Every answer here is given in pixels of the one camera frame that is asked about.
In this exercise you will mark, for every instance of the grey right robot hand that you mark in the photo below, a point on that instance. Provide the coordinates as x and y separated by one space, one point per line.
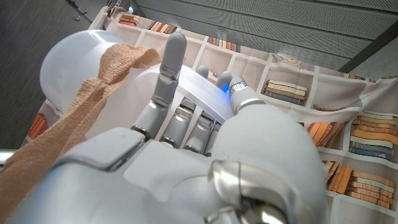
174 180

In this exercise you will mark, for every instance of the tan adhesive wrap strip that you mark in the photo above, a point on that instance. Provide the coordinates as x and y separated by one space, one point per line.
77 112

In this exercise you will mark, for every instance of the translucent pitcher with navy lid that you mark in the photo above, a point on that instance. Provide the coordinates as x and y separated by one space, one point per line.
71 62

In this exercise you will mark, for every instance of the printed bookshelf backdrop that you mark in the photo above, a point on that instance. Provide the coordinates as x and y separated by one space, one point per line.
357 124

